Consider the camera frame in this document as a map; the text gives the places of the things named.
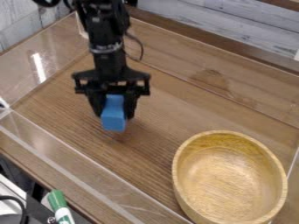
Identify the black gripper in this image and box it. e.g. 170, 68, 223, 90
71, 49, 151, 120

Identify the blue rectangular block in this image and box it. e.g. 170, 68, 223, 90
101, 94, 127, 132

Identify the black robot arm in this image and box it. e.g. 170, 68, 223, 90
73, 0, 151, 120

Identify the brown wooden bowl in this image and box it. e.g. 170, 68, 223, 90
173, 130, 287, 224

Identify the green white marker pen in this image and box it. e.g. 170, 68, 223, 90
47, 189, 77, 224

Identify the black cable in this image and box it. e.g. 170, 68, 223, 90
123, 31, 146, 62

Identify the clear acrylic tray wall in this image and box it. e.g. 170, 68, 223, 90
0, 108, 193, 224

